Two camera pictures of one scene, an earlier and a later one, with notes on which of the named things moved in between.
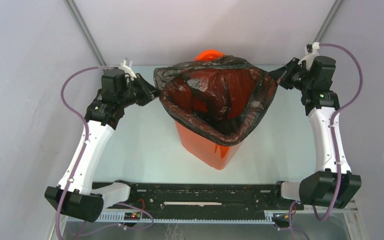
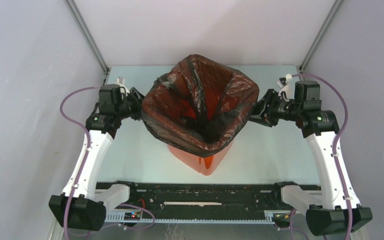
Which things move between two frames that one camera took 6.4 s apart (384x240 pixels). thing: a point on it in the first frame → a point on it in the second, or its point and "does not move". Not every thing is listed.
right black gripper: [284, 72] → [265, 115]
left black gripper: [149, 91] → [137, 97]
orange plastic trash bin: [217, 154] → [205, 165]
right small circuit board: [282, 220] does not move
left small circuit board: [132, 216] does not move
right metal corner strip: [327, 21] does not move
